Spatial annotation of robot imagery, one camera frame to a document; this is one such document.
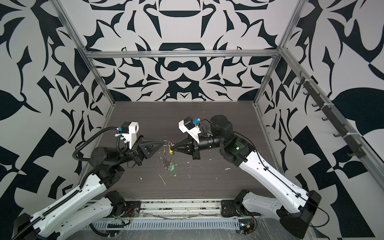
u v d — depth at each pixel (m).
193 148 0.48
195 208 0.76
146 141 0.51
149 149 0.53
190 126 0.48
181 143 0.52
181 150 0.54
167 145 0.52
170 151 0.55
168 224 0.65
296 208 0.38
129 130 0.48
